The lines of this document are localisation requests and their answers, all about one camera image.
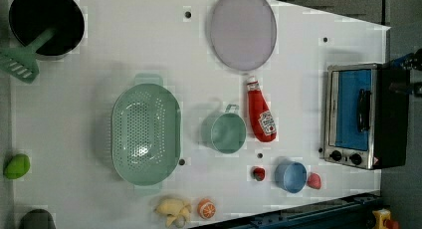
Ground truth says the green slotted spatula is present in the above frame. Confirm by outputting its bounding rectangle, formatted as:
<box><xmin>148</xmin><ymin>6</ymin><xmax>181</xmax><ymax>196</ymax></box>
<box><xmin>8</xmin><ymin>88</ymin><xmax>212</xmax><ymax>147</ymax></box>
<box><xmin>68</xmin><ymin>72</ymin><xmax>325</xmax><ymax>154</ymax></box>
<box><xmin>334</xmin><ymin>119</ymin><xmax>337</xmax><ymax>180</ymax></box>
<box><xmin>0</xmin><ymin>28</ymin><xmax>56</xmax><ymax>84</ymax></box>

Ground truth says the dark grey cylinder object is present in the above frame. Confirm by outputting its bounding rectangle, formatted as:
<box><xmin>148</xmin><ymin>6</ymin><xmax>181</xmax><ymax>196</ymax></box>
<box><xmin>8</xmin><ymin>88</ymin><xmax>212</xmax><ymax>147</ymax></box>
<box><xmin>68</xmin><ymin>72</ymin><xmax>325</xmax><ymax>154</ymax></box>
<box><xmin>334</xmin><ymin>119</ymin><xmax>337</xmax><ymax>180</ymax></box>
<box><xmin>19</xmin><ymin>209</ymin><xmax>57</xmax><ymax>229</ymax></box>

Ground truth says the lavender round plate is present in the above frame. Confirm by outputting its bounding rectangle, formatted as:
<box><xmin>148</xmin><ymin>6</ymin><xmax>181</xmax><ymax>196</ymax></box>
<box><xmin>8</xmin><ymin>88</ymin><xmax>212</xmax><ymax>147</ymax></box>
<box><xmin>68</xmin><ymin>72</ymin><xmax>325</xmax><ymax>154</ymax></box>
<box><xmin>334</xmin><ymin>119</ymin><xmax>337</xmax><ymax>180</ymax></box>
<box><xmin>209</xmin><ymin>0</ymin><xmax>277</xmax><ymax>71</ymax></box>

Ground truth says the orange slice plush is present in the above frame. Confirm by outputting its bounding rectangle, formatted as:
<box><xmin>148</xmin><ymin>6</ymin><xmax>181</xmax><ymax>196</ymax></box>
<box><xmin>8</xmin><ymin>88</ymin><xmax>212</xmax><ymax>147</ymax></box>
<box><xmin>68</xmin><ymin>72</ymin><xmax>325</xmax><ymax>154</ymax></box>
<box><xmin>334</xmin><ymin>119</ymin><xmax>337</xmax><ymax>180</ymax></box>
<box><xmin>197</xmin><ymin>198</ymin><xmax>216</xmax><ymax>219</ymax></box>

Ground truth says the yellow plush banana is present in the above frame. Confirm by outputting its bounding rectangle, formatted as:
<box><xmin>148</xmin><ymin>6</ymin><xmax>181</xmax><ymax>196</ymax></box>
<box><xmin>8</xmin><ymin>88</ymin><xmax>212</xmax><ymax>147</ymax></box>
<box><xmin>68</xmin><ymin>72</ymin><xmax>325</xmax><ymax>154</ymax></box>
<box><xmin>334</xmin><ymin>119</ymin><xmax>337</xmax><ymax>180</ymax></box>
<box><xmin>154</xmin><ymin>198</ymin><xmax>192</xmax><ymax>228</ymax></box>

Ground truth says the red plush ketchup bottle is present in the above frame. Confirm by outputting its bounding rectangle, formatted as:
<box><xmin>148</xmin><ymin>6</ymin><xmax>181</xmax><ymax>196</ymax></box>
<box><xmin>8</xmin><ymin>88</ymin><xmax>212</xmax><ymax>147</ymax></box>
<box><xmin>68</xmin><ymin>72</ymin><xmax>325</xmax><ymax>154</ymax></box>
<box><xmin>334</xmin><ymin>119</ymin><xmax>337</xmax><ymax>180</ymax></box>
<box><xmin>246</xmin><ymin>76</ymin><xmax>277</xmax><ymax>142</ymax></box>

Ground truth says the green cup with handle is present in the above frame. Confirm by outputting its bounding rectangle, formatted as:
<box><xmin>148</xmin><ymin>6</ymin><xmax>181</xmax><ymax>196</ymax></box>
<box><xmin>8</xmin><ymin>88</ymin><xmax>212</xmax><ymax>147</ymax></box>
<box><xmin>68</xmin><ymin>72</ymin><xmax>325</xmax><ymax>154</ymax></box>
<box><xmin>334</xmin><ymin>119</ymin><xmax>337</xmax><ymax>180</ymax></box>
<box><xmin>201</xmin><ymin>104</ymin><xmax>247</xmax><ymax>154</ymax></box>

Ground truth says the green plush fruit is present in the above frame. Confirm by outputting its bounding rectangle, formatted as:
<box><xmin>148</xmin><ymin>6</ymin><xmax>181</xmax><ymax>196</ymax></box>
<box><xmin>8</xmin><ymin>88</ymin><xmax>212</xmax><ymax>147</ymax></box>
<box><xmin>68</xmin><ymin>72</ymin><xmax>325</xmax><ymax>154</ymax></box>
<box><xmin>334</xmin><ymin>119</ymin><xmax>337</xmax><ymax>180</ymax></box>
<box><xmin>4</xmin><ymin>154</ymin><xmax>31</xmax><ymax>179</ymax></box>

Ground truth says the blue cup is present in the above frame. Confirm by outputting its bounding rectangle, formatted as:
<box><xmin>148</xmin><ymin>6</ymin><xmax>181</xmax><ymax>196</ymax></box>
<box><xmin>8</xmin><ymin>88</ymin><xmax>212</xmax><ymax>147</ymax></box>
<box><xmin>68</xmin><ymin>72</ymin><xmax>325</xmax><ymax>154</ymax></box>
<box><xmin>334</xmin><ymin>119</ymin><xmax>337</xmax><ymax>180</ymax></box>
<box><xmin>274</xmin><ymin>160</ymin><xmax>308</xmax><ymax>193</ymax></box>

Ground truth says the small red strawberry toy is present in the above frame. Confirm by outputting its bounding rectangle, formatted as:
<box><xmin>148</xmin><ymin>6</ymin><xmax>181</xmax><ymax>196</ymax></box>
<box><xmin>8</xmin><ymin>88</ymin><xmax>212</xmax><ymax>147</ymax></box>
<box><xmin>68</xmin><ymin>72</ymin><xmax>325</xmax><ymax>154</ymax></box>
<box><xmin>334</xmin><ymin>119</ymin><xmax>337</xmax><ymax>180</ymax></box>
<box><xmin>252</xmin><ymin>167</ymin><xmax>266</xmax><ymax>181</ymax></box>

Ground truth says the silver black toaster oven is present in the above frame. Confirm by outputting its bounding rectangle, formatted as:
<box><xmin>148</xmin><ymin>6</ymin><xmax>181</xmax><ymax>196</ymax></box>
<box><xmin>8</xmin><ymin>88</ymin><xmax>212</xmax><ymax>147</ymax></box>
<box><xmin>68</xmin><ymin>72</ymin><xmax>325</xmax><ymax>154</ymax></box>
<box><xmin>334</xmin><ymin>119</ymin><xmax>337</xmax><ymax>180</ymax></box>
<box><xmin>323</xmin><ymin>64</ymin><xmax>410</xmax><ymax>170</ymax></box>

